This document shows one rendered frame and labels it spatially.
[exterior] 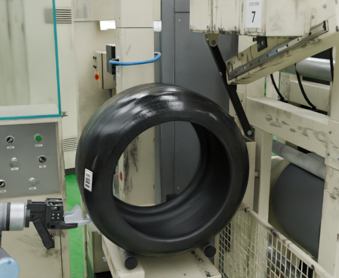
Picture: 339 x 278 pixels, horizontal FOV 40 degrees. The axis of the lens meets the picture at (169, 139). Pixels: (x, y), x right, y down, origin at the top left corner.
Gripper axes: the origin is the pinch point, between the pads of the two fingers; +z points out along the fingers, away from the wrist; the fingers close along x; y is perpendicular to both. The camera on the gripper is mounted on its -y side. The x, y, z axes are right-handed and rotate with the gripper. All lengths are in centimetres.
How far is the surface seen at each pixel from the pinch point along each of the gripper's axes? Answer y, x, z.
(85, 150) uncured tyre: 26.0, -5.0, -3.5
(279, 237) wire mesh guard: 5, -24, 59
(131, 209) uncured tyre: -1.4, 15.6, 18.8
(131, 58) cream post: 54, 28, 15
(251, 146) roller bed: 24, 21, 68
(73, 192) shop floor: -99, 309, 33
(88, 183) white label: 17.1, -10.9, -2.4
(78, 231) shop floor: -100, 216, 29
